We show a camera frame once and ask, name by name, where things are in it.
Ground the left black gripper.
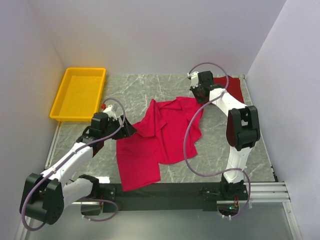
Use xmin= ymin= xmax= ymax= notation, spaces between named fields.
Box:
xmin=101 ymin=114 xmax=137 ymax=140

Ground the bright red t-shirt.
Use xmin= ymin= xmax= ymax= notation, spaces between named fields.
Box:
xmin=116 ymin=96 xmax=203 ymax=192

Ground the yellow plastic tray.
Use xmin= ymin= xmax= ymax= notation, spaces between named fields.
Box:
xmin=49 ymin=67 xmax=106 ymax=122

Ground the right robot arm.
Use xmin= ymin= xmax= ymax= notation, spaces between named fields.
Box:
xmin=187 ymin=71 xmax=261 ymax=200

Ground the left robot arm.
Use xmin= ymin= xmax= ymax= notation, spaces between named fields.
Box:
xmin=19 ymin=112 xmax=137 ymax=231

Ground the folded dark red t-shirt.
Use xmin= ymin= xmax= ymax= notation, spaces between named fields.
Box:
xmin=213 ymin=76 xmax=245 ymax=104

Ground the black base beam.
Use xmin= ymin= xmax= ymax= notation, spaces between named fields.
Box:
xmin=98 ymin=181 xmax=241 ymax=214

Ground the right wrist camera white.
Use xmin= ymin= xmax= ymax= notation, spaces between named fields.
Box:
xmin=187 ymin=71 xmax=199 ymax=88

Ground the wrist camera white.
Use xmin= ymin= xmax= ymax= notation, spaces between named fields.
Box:
xmin=187 ymin=71 xmax=199 ymax=88
xmin=101 ymin=104 xmax=119 ymax=121

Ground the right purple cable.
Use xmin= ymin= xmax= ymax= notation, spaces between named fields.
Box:
xmin=183 ymin=62 xmax=252 ymax=221

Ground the purple cable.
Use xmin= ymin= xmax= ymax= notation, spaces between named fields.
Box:
xmin=20 ymin=98 xmax=127 ymax=231
xmin=183 ymin=62 xmax=252 ymax=221

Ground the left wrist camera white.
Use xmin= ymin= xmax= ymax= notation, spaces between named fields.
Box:
xmin=101 ymin=104 xmax=119 ymax=121

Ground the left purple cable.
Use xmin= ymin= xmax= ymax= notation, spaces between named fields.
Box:
xmin=20 ymin=98 xmax=127 ymax=231

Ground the aluminium rail frame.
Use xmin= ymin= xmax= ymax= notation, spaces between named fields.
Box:
xmin=13 ymin=122 xmax=305 ymax=240

